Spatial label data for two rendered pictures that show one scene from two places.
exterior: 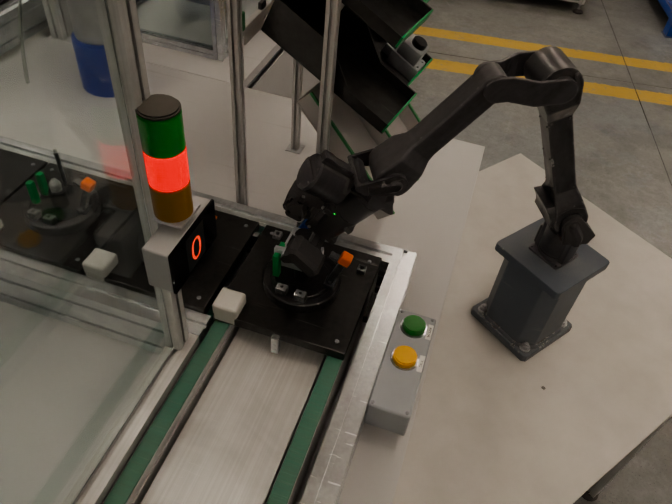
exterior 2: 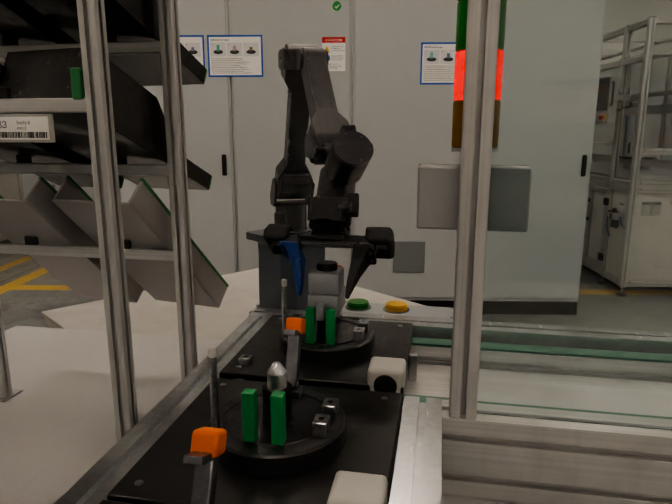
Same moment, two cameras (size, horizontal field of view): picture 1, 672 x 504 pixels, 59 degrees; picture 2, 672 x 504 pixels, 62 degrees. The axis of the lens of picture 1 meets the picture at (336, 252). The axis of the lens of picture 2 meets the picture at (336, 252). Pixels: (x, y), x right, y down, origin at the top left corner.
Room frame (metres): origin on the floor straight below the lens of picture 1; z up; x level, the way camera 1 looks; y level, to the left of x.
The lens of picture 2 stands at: (0.75, 0.83, 1.28)
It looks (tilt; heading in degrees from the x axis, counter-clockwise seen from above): 12 degrees down; 267
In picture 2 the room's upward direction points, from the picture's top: straight up
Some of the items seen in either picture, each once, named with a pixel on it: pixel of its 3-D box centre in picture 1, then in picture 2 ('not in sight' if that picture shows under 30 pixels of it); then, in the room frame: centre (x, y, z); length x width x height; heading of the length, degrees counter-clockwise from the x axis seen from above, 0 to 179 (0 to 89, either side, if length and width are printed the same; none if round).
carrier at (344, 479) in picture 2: (172, 228); (277, 398); (0.78, 0.30, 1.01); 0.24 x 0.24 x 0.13; 76
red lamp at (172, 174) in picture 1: (166, 163); (478, 76); (0.57, 0.21, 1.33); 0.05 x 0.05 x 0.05
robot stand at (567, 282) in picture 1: (535, 288); (292, 275); (0.79, -0.39, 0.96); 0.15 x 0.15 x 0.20; 40
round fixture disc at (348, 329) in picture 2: (302, 279); (327, 338); (0.72, 0.06, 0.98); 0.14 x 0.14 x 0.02
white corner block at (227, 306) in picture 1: (229, 306); (386, 378); (0.65, 0.17, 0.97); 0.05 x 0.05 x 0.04; 76
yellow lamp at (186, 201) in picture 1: (171, 195); (475, 124); (0.57, 0.21, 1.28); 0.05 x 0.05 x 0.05
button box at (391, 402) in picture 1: (401, 368); (395, 324); (0.59, -0.13, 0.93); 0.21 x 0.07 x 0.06; 166
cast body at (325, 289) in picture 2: (297, 246); (325, 288); (0.73, 0.07, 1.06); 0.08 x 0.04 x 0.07; 77
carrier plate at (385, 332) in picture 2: (301, 286); (327, 350); (0.72, 0.06, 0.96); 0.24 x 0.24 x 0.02; 76
